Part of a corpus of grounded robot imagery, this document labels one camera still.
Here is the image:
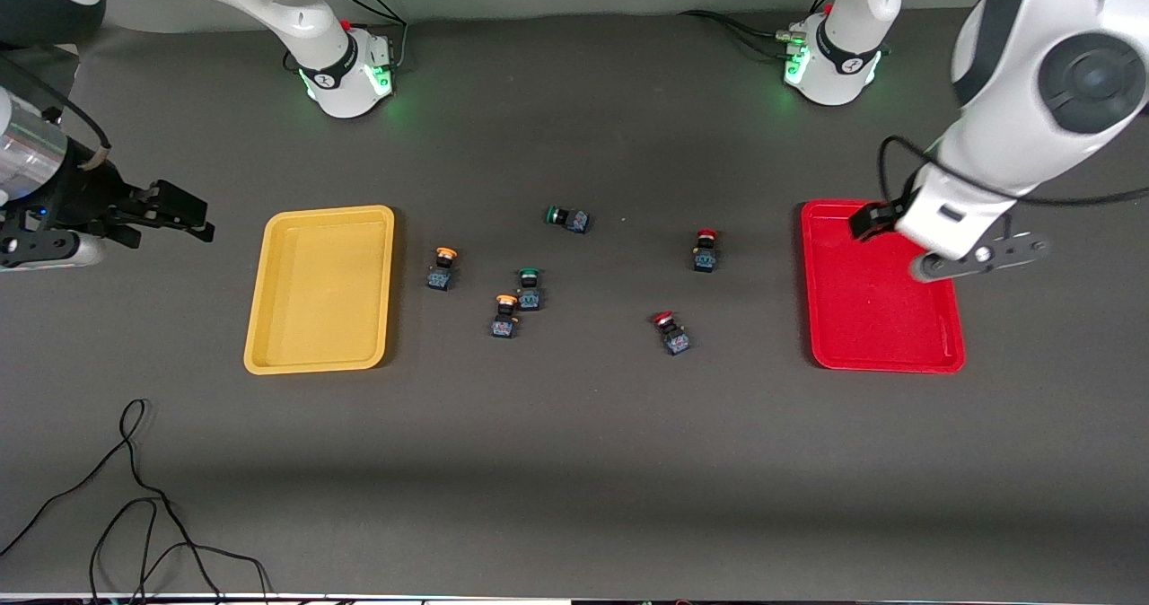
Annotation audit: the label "yellow push button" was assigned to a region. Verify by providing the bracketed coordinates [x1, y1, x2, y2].
[490, 294, 522, 339]
[426, 246, 460, 293]

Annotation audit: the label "red plastic tray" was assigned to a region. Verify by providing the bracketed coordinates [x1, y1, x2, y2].
[801, 198, 967, 374]

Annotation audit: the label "yellow plastic tray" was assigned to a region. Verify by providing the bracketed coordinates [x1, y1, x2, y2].
[243, 205, 396, 376]

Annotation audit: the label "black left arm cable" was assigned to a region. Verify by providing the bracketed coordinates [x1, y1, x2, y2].
[878, 134, 1149, 220]

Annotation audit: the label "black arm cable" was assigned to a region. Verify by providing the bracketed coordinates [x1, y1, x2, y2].
[0, 53, 113, 171]
[878, 134, 1149, 220]

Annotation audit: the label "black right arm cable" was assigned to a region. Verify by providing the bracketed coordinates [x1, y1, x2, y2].
[0, 53, 113, 171]

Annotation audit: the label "black cable on table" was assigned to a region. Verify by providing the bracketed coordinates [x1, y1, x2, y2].
[0, 399, 270, 605]

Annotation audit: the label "black left base cables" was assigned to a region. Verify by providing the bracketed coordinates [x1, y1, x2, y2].
[680, 8, 804, 58]

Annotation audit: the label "black base cables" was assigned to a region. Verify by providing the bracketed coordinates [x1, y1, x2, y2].
[680, 8, 804, 58]
[337, 0, 410, 72]

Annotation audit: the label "black right base cables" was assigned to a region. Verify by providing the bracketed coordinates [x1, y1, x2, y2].
[337, 0, 410, 72]

